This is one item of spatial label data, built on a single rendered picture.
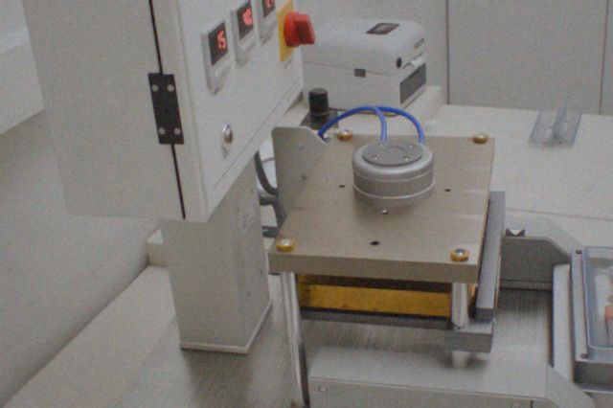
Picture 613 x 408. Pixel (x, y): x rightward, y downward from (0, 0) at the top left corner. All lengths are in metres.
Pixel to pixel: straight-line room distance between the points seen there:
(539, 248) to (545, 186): 0.69
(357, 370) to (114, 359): 0.57
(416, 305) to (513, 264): 0.24
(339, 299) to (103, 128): 0.26
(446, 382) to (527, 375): 0.07
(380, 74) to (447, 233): 1.12
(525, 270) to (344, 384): 0.32
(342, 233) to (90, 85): 0.25
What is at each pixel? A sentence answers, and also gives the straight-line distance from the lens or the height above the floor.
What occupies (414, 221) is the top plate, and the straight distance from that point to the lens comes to 0.78.
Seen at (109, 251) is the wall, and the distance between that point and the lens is 1.42.
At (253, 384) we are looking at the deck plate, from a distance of 0.89.
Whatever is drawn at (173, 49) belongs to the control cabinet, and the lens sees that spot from 0.66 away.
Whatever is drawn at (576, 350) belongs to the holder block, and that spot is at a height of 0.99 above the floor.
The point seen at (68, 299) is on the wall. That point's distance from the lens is 1.36.
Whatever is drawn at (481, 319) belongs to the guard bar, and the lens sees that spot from 0.76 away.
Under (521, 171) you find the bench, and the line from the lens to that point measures 1.73.
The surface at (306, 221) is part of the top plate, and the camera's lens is 0.79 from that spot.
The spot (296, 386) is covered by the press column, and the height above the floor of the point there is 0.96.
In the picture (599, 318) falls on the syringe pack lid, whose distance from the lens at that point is 0.85.
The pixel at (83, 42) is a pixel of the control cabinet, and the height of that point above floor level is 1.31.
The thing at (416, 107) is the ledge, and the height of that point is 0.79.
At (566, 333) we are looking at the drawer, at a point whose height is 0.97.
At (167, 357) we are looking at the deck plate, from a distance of 0.95.
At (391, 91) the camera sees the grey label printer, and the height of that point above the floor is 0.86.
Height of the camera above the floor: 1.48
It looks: 26 degrees down
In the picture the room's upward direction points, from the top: 5 degrees counter-clockwise
